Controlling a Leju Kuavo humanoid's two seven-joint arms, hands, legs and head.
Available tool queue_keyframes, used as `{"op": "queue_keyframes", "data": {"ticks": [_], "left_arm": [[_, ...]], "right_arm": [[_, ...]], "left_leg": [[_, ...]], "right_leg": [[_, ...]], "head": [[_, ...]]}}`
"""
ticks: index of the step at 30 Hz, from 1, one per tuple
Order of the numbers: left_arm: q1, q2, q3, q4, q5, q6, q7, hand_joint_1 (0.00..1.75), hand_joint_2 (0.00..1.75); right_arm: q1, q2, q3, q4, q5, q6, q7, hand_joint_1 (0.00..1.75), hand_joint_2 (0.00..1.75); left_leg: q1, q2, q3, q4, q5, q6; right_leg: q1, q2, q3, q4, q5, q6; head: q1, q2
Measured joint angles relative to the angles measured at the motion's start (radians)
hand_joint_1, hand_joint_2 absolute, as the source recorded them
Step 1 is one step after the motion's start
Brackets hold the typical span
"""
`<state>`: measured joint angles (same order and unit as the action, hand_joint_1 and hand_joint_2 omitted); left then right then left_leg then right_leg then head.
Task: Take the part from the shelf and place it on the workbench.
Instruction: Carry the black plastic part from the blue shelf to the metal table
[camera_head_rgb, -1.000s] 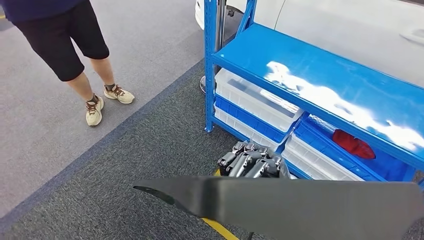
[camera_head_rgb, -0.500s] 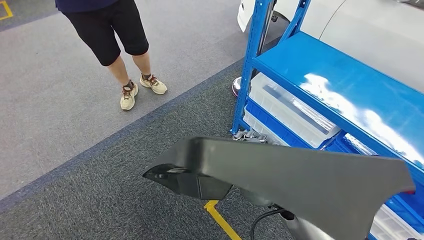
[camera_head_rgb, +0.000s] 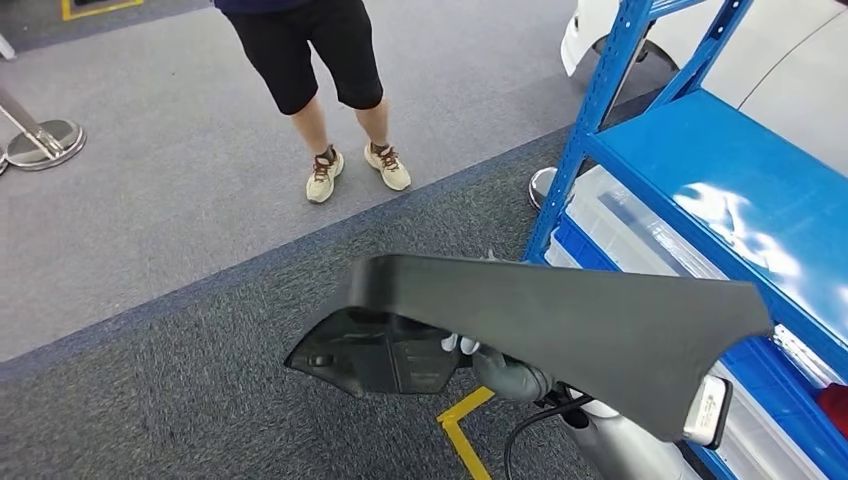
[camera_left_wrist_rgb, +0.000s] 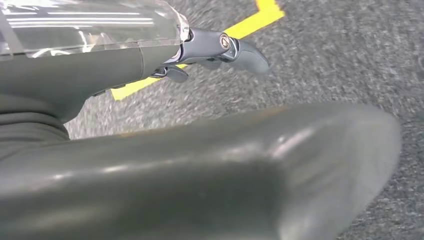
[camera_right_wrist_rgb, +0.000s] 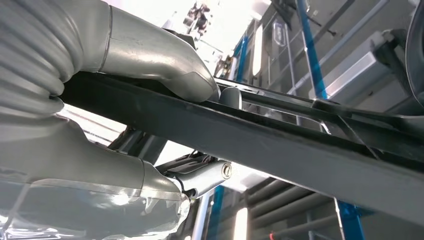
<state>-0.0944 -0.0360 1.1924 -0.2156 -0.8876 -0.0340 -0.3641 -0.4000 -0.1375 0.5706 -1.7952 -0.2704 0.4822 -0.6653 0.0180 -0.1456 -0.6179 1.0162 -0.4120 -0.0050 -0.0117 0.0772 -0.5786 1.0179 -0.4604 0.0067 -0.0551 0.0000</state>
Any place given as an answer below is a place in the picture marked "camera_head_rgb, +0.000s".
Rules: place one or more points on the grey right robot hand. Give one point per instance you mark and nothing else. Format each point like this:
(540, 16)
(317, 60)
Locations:
(513, 381)

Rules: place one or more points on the black plastic car trim part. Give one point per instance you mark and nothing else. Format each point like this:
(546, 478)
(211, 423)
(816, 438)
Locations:
(563, 318)

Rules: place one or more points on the blue metal shelf rack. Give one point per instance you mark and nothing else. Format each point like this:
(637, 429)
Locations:
(729, 166)

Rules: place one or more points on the storage bin with blue lid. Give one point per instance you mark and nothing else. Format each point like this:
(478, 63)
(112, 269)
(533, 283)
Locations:
(576, 248)

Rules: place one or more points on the red object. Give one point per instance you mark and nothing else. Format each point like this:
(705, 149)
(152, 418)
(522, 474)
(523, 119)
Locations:
(835, 411)

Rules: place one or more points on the person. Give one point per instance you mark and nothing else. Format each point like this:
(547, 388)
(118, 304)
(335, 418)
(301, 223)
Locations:
(285, 53)

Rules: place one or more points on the white car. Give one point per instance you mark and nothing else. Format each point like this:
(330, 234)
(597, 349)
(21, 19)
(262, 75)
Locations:
(795, 66)

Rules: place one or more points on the yellow floor tape square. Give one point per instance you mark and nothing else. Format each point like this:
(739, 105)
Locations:
(99, 9)

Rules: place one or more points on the silver stanchion post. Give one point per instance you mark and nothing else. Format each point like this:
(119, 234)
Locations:
(540, 189)
(50, 146)

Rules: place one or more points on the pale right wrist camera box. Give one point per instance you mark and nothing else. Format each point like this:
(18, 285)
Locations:
(705, 411)

